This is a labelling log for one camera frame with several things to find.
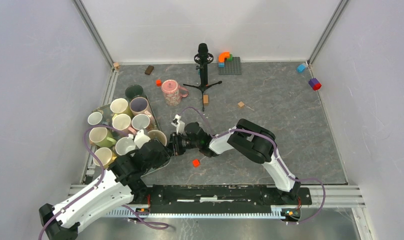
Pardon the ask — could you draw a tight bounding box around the grey lego baseplate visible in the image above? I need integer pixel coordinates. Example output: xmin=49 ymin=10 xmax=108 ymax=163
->
xmin=218 ymin=57 xmax=242 ymax=75

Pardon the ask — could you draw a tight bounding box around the blue block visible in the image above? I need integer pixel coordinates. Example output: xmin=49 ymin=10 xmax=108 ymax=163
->
xmin=296 ymin=63 xmax=308 ymax=73

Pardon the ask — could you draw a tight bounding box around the yellow mug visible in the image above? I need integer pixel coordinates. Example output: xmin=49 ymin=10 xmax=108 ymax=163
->
xmin=94 ymin=147 xmax=118 ymax=169

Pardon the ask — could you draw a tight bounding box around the black microphone on tripod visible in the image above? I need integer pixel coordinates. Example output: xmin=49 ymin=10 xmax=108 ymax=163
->
xmin=183 ymin=43 xmax=223 ymax=100

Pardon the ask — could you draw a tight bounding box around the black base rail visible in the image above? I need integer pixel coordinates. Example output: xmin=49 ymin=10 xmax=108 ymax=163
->
xmin=127 ymin=184 xmax=304 ymax=215

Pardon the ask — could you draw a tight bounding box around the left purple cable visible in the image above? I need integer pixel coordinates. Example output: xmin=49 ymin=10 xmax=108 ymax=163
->
xmin=38 ymin=124 xmax=137 ymax=240

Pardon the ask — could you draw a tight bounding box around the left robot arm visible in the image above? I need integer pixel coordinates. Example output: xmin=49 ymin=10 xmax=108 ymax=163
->
xmin=38 ymin=139 xmax=174 ymax=240

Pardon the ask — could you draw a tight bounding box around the yellow-green octagonal mug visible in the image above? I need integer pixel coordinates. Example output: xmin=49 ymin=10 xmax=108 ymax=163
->
xmin=109 ymin=98 xmax=133 ymax=117

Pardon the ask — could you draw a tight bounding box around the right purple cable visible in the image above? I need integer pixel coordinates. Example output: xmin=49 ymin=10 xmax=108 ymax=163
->
xmin=178 ymin=106 xmax=327 ymax=225

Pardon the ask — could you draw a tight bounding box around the dark green mug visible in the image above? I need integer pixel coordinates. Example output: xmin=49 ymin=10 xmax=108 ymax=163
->
xmin=124 ymin=84 xmax=147 ymax=100

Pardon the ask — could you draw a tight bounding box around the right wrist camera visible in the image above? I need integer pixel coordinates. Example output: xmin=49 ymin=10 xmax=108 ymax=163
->
xmin=171 ymin=114 xmax=186 ymax=134

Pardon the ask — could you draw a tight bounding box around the brown block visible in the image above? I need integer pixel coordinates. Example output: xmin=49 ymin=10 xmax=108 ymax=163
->
xmin=144 ymin=65 xmax=155 ymax=76

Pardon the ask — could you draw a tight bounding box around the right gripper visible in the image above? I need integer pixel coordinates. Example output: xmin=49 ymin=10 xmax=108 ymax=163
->
xmin=166 ymin=132 xmax=201 ymax=157

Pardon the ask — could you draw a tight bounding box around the pink octagonal mug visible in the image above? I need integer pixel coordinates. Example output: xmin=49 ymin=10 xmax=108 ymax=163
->
xmin=112 ymin=113 xmax=137 ymax=135

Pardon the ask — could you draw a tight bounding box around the light green mug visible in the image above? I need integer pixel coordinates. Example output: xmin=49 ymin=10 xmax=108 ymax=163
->
xmin=89 ymin=127 xmax=117 ymax=148

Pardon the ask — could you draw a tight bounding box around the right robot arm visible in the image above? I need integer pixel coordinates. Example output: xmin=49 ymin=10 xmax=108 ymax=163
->
xmin=168 ymin=115 xmax=301 ymax=204

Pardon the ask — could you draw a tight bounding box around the purple cable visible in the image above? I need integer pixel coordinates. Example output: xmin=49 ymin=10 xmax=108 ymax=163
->
xmin=178 ymin=106 xmax=327 ymax=225
xmin=38 ymin=124 xmax=137 ymax=240

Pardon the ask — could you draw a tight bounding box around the small tan wooden block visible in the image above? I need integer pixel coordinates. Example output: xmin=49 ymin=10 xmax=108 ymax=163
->
xmin=237 ymin=101 xmax=245 ymax=108

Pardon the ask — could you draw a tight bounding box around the purple red block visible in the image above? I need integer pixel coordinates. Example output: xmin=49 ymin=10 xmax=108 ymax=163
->
xmin=308 ymin=78 xmax=322 ymax=91

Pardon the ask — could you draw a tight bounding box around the small grey-blue mug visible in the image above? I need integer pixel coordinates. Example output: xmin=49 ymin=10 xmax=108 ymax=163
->
xmin=87 ymin=111 xmax=104 ymax=126

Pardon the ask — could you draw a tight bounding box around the blue white mug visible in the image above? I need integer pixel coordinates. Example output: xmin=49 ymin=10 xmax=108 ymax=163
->
xmin=114 ymin=137 xmax=137 ymax=156

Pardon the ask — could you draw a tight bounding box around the iridescent pink mug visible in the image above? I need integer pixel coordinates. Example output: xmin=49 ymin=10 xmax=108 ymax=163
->
xmin=129 ymin=96 xmax=153 ymax=116

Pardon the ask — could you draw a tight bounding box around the pink ghost pattern mug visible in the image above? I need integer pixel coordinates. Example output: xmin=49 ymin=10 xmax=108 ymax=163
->
xmin=161 ymin=79 xmax=189 ymax=106

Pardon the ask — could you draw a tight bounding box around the red cube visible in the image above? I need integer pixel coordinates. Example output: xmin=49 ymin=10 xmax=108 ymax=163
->
xmin=192 ymin=159 xmax=201 ymax=168

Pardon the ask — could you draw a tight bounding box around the orange curved block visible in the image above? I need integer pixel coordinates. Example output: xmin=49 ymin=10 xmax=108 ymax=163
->
xmin=218 ymin=51 xmax=231 ymax=63

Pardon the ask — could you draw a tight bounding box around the salmon flower mug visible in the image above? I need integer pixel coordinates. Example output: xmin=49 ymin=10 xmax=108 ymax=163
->
xmin=131 ymin=113 xmax=155 ymax=131

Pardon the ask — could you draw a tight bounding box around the small wooden cube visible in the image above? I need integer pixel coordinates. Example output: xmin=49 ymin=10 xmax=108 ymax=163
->
xmin=113 ymin=62 xmax=121 ymax=71

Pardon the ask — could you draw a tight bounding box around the tall seashell cream mug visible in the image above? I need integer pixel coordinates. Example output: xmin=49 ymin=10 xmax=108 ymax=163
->
xmin=147 ymin=129 xmax=168 ymax=147

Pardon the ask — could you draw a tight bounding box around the floral green tray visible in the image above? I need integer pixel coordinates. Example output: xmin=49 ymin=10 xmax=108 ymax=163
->
xmin=89 ymin=97 xmax=172 ymax=178

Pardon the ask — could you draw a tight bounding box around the green lego brick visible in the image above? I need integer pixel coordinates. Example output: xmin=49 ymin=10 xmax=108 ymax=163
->
xmin=226 ymin=54 xmax=233 ymax=62

